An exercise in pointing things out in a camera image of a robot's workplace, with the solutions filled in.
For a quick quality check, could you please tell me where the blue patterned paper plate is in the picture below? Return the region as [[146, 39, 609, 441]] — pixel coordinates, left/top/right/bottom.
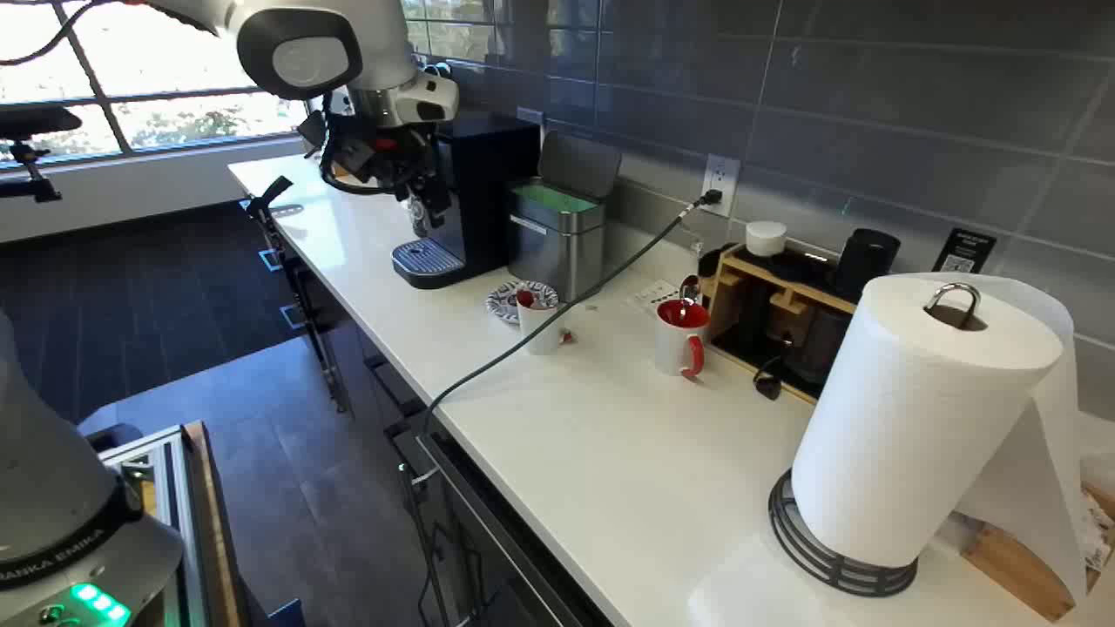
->
[[487, 274, 566, 332]]

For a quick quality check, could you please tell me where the black cylindrical container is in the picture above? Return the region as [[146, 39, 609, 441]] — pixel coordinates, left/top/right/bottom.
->
[[833, 225, 905, 306]]

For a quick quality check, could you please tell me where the wooden cutting board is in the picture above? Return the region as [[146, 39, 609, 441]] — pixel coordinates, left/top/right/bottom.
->
[[957, 463, 1115, 623]]

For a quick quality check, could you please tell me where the white paper towel roll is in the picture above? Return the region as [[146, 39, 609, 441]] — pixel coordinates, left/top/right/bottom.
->
[[789, 268, 1094, 606]]

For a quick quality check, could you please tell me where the long thin power cable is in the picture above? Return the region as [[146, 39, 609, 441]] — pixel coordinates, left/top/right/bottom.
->
[[424, 185, 724, 415]]

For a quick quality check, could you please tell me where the black card sign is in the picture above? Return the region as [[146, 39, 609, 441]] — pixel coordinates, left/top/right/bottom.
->
[[930, 224, 1002, 279]]

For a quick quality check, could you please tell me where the black Keurig coffee machine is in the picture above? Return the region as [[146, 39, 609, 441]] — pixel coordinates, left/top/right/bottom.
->
[[392, 109, 545, 293]]

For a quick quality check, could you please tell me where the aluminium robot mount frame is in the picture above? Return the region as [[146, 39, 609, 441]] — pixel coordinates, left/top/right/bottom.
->
[[82, 418, 250, 627]]

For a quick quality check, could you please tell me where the intact white mug red inside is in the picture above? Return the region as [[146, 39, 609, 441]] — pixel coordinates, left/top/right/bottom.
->
[[653, 296, 715, 383]]

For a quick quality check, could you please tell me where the window with white frame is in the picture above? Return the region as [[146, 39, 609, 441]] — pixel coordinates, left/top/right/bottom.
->
[[0, 0, 515, 168]]

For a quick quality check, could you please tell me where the small white cup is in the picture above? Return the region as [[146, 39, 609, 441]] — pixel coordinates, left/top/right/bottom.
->
[[744, 215, 790, 262]]

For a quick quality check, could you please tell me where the white wall outlet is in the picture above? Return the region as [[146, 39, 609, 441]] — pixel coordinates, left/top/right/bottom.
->
[[696, 148, 744, 219]]

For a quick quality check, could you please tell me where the black wire towel holder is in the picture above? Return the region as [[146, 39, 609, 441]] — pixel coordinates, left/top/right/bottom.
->
[[763, 467, 925, 603]]

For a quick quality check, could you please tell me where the wooden countertop organizer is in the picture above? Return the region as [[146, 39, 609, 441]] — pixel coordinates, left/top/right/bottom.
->
[[695, 239, 863, 402]]

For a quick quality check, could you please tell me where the dark wood base cabinet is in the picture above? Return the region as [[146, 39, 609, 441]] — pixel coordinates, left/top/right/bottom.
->
[[241, 169, 606, 627]]

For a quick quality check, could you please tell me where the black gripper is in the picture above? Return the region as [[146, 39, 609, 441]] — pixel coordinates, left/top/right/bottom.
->
[[341, 114, 459, 232]]

